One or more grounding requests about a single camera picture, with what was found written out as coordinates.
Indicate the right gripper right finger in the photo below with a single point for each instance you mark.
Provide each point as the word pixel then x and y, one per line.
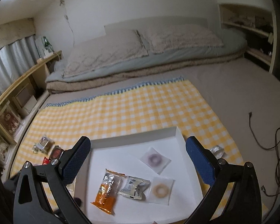
pixel 244 204

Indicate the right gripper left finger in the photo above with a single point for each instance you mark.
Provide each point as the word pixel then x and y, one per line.
pixel 31 204

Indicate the dark mooncake packet red seal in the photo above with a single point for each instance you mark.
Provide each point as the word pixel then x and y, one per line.
pixel 56 153

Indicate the red snack packet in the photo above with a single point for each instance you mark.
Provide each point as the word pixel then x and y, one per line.
pixel 46 161

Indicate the grey brown cake packet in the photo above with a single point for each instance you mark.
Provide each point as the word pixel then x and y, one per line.
pixel 45 144

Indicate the orange snack packet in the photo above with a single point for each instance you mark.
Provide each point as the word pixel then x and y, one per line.
pixel 107 195

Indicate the white barcode snack packet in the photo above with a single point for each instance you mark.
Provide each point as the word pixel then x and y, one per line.
pixel 134 188

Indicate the beige round cookie packet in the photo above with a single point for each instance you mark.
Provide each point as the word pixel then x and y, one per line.
pixel 160 190

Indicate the purple round cookie packet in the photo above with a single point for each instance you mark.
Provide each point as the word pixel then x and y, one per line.
pixel 155 161

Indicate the clear green print candy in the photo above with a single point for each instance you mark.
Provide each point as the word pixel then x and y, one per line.
pixel 35 149

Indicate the silver candy wrapper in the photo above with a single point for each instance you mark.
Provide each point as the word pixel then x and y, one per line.
pixel 217 151

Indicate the white lace item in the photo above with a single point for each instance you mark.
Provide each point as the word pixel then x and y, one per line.
pixel 4 149

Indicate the wooden bedside shelf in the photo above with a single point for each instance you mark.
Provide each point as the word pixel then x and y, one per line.
pixel 35 77

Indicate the framed bear picture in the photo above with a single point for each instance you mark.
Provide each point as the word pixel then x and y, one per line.
pixel 10 120

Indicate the white storage box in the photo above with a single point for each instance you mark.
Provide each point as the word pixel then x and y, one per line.
pixel 26 101

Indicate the white cardboard box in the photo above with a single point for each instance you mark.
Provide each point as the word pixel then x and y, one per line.
pixel 122 154

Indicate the grey curtain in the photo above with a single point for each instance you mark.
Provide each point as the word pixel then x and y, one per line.
pixel 16 59

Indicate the yellow white checked cloth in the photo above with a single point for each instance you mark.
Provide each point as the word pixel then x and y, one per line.
pixel 140 108

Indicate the green glass bottle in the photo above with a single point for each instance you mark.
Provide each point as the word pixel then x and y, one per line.
pixel 47 45

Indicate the left quilted beige pillow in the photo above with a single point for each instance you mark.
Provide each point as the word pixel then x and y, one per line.
pixel 115 47

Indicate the quilted beige pillow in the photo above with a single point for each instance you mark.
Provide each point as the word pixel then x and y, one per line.
pixel 163 38
pixel 115 47

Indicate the right quilted beige pillow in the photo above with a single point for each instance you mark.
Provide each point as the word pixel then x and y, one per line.
pixel 163 38

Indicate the white right shelf unit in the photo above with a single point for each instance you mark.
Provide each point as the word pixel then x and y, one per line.
pixel 262 32

